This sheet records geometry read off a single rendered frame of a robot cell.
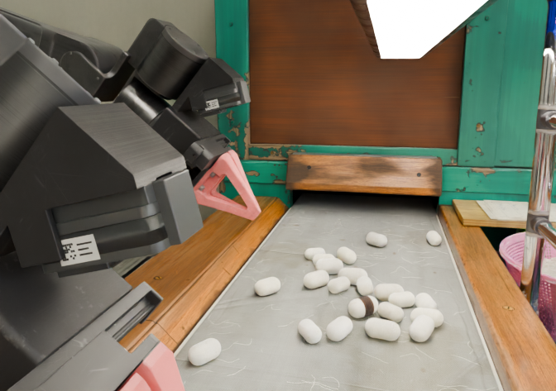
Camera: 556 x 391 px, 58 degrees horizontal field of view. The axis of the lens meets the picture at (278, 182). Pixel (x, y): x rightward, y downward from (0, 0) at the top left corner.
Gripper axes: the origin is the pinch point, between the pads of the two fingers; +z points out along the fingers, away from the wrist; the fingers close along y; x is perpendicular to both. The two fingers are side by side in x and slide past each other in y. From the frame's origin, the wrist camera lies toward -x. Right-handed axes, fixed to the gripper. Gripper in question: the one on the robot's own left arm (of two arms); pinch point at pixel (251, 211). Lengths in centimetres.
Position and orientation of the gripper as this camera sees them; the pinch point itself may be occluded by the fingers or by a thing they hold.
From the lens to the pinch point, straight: 57.5
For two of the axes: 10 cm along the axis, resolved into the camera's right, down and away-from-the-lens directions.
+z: 7.4, 6.7, -0.3
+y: 2.1, -1.9, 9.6
